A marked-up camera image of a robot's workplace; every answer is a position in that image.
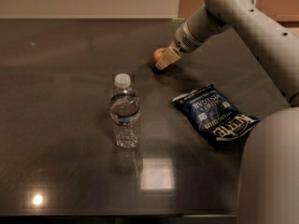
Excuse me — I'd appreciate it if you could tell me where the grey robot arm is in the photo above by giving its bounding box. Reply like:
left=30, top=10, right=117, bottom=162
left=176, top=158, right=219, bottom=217
left=156, top=0, right=299, bottom=224

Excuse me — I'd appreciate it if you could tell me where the red apple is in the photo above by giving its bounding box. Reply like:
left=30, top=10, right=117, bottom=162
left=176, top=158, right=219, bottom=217
left=152, top=48, right=176, bottom=70

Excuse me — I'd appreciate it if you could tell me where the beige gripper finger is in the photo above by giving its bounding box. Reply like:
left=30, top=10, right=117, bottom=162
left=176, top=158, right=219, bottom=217
left=154, top=47, right=180, bottom=70

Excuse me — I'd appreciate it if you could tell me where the blue chip bag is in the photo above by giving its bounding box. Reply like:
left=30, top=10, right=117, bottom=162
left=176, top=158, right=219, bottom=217
left=172, top=84, right=261, bottom=149

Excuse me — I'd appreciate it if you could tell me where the clear plastic water bottle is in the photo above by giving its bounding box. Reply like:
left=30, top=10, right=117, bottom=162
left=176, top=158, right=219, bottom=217
left=109, top=73, right=141, bottom=148

